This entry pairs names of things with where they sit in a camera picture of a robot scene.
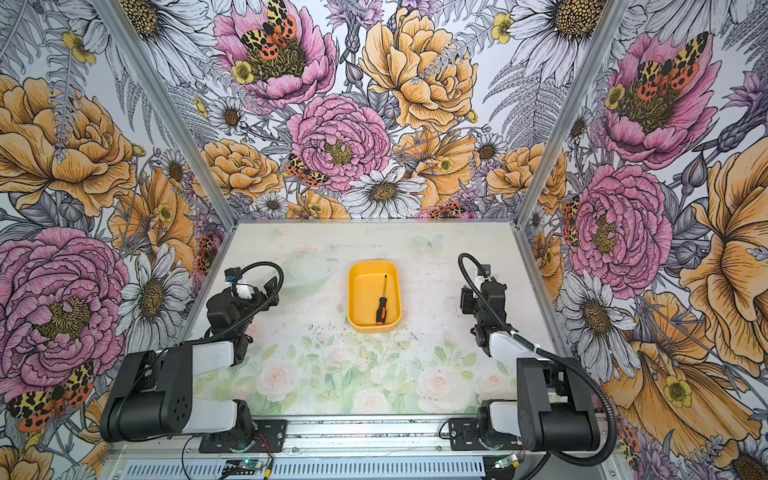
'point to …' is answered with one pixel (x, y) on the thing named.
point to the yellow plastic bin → (365, 285)
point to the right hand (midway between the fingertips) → (474, 294)
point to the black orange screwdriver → (382, 305)
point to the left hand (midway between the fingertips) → (263, 286)
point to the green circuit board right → (505, 461)
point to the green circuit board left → (244, 466)
